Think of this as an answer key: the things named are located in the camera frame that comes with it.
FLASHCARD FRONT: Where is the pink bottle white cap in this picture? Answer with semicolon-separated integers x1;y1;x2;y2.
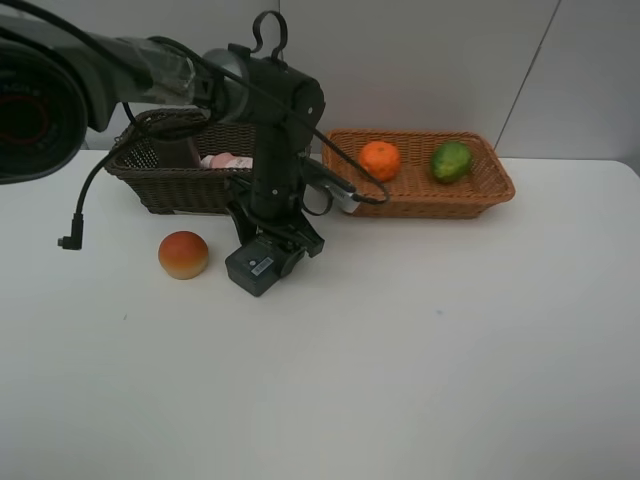
200;152;253;170

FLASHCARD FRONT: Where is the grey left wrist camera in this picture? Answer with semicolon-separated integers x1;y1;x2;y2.
301;156;360;214

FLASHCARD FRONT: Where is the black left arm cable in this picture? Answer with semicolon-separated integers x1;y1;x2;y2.
56;99;211;251

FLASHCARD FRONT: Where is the dark grey rectangular bottle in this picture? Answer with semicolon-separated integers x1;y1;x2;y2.
225;238;286;297

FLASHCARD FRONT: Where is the orange mandarin fruit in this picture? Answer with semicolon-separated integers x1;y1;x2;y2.
358;141;401;182

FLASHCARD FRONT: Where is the dark brown wicker basket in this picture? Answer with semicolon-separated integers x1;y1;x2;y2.
105;108;255;215

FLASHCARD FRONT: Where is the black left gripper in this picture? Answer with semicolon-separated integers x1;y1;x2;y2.
225;176;325;278

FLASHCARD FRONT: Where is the red-yellow peach fruit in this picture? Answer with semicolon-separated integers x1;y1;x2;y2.
158;231;209;280

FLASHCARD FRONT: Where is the green lime fruit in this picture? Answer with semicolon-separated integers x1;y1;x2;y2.
430;142;473;184

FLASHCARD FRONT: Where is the translucent purple plastic cup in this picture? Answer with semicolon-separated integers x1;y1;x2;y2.
151;138;201;169

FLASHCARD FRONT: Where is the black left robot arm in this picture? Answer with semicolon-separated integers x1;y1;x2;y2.
1;1;325;284

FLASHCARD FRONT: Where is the light orange wicker basket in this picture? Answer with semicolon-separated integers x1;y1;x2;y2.
327;128;515;219

